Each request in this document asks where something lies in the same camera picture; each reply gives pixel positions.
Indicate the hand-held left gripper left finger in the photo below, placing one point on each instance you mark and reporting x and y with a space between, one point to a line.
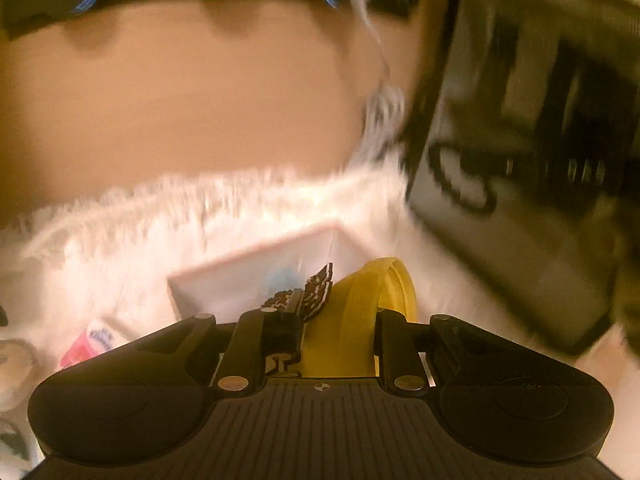
280 330

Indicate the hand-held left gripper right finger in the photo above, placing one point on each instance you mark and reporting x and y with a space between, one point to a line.
390 335

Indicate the black white patterned cloth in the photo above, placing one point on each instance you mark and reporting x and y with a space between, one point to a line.
315 290

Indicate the pink cardboard box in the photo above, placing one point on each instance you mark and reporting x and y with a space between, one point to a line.
235 275

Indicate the white textured blanket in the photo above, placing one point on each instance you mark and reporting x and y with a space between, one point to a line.
125 225

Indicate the pink white packet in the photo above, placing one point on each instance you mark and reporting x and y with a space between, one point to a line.
90 345

